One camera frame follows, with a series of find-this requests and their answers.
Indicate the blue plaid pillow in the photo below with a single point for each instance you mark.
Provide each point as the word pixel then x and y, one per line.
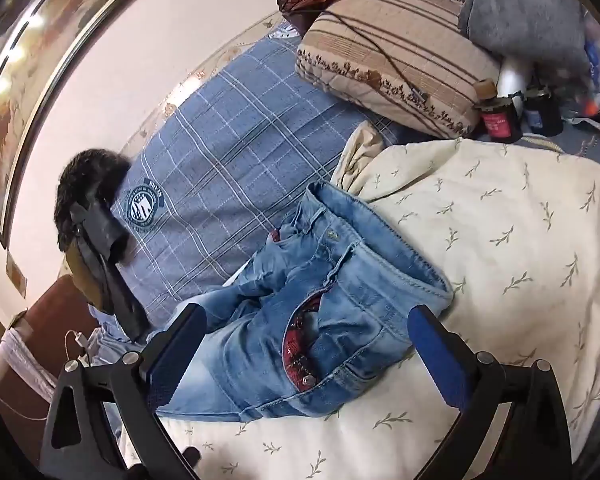
pixel 230 150

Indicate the white cloth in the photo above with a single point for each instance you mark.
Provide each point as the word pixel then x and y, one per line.
pixel 15 355

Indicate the white bottle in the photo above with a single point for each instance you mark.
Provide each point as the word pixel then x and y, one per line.
pixel 512 75

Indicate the black fur-trimmed jacket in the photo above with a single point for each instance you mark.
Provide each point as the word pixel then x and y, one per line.
pixel 87 175

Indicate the dark jar with red label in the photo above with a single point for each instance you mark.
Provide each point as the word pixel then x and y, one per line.
pixel 497 120

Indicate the light blue denim pants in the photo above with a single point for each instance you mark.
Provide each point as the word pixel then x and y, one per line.
pixel 260 320

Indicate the cream leaf-print duvet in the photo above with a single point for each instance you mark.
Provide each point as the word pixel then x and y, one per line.
pixel 505 260

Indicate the small wall picture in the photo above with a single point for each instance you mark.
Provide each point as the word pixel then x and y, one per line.
pixel 17 275

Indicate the beige striped pillow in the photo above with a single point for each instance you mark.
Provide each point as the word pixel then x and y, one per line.
pixel 380 45

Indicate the clear plastic bag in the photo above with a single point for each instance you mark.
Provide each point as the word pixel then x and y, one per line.
pixel 597 60

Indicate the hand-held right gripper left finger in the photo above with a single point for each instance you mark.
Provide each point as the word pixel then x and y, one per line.
pixel 172 355

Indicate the dark blue jar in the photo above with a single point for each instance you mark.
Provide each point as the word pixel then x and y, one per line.
pixel 540 112

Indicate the framed painting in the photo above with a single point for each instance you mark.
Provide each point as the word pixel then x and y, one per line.
pixel 40 60

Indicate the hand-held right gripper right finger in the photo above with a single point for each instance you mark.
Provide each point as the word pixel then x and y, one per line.
pixel 442 355

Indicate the brown headboard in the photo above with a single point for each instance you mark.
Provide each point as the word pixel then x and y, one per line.
pixel 45 320

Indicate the grey cloth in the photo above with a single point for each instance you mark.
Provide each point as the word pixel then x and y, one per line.
pixel 520 10

